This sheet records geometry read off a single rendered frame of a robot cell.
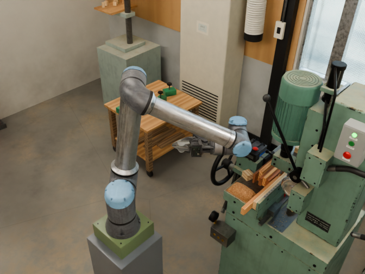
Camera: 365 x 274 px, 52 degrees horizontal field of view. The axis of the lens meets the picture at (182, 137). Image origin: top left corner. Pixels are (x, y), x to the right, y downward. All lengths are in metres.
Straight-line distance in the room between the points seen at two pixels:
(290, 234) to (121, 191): 0.86
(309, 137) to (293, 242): 0.52
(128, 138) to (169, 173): 1.54
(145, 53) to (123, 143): 2.08
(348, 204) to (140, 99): 1.00
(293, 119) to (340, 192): 0.37
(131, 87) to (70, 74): 3.08
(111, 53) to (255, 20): 1.49
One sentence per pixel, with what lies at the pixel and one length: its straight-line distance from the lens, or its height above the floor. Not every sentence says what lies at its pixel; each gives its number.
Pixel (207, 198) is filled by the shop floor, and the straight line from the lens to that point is 3.18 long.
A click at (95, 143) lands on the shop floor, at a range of 3.80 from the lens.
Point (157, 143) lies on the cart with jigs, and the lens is 3.39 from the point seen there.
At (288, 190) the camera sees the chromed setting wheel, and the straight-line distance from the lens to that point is 1.88.
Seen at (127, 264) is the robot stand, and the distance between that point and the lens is 2.11.
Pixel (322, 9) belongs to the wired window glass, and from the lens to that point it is 3.13.
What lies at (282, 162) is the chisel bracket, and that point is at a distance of 1.95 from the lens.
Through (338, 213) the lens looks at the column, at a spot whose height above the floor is 1.00.
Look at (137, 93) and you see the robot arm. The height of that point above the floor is 1.46.
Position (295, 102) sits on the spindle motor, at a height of 1.43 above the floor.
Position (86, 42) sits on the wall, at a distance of 4.68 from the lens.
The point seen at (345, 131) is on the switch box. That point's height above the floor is 1.45.
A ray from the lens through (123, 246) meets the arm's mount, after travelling 2.06.
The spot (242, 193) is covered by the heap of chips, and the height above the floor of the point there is 0.93.
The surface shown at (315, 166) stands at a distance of 1.65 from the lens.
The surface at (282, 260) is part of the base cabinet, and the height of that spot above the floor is 0.63.
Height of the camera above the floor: 2.27
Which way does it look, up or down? 37 degrees down
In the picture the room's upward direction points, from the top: 1 degrees clockwise
